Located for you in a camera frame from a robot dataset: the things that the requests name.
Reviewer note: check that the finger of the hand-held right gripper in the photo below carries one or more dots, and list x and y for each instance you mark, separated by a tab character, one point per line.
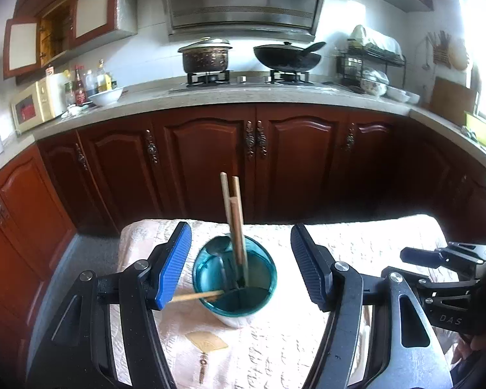
417	256
449	285

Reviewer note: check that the clear glass bottle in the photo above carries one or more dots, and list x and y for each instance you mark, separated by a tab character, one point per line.
90	83

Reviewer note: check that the large white bowl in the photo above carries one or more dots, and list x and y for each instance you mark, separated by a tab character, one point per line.
106	97

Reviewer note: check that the person's right hand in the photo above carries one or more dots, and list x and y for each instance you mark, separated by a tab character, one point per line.
461	352

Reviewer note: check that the quilted cream tablecloth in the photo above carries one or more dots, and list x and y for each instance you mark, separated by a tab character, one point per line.
267	352

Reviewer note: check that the floral teal utensil holder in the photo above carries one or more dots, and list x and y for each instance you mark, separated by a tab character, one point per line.
235	302

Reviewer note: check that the yellow countertop appliance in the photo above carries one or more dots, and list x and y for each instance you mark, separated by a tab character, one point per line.
30	107

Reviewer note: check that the stone kitchen countertop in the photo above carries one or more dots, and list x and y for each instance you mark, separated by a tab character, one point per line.
145	101

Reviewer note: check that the steel range hood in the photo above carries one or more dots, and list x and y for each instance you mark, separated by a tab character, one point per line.
243	4

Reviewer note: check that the black wok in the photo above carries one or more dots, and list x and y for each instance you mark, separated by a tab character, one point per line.
285	60

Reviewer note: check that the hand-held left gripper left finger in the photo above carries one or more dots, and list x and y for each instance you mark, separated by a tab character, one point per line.
174	267

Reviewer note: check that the white cloth cover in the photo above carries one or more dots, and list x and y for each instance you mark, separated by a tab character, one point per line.
382	42

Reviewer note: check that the wooden chopstick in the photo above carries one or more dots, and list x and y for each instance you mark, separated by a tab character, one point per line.
238	235
226	210
237	188
198	295

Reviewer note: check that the yellow oil bottle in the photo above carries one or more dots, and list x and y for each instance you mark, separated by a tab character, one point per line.
101	79

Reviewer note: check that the dark wooden base cabinets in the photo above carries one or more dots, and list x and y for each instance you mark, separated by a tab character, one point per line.
202	158

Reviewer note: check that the red sauce bottle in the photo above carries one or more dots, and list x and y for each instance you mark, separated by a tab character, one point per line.
79	91

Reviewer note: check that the black wok ladle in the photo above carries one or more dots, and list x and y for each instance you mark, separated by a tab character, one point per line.
314	46

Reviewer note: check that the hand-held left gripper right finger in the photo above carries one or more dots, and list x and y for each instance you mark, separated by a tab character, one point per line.
307	267

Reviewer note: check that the floral ceramic bowl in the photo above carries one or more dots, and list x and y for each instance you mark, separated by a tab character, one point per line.
374	85

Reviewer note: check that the gas stove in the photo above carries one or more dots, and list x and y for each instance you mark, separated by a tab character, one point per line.
251	83

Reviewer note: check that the blackened pot with lid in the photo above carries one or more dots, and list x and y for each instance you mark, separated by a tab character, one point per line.
205	58

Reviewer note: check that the wall chopstick basket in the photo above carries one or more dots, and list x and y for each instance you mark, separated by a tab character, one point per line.
439	50

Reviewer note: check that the bamboo strainer ladle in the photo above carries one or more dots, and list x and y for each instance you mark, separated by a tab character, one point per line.
458	54

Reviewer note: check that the wooden cutting board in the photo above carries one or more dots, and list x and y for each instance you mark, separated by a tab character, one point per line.
453	101

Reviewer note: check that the small white dish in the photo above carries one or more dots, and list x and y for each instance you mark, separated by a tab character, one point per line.
77	110

